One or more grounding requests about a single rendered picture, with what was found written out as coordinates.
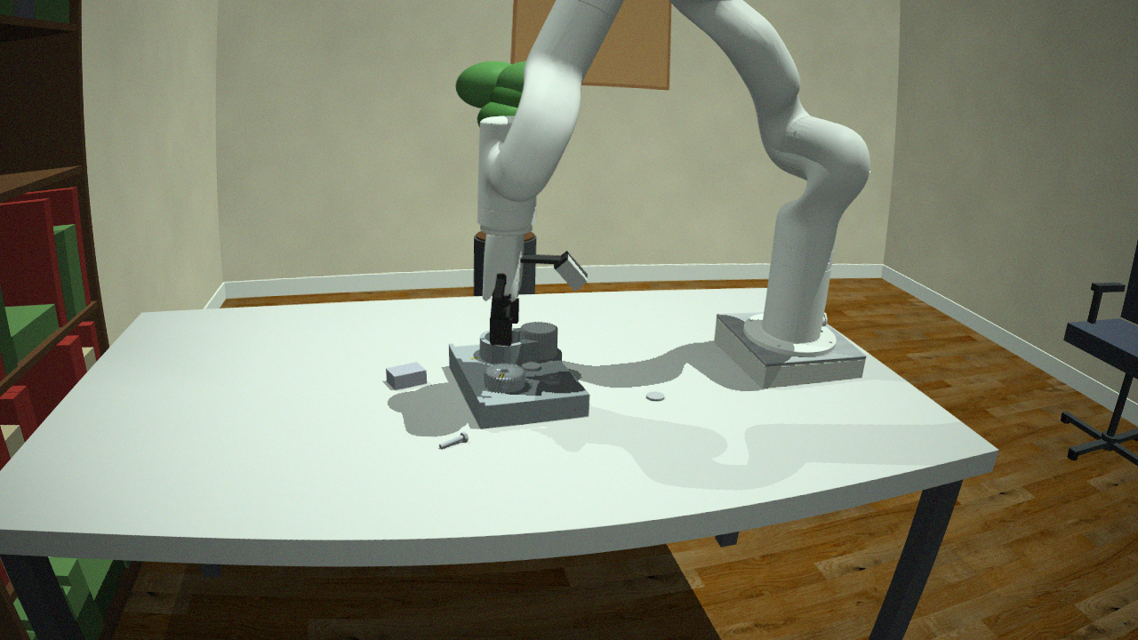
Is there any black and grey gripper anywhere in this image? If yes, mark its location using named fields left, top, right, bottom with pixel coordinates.
left=480, top=225, right=533, bottom=346

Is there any dark grey toothed gear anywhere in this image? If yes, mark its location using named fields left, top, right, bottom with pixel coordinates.
left=484, top=364, right=525, bottom=393

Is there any grey bolt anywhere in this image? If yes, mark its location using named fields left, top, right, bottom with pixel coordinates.
left=439, top=430, right=469, bottom=449

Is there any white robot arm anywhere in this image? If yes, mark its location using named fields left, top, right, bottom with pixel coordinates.
left=477, top=0, right=869, bottom=356

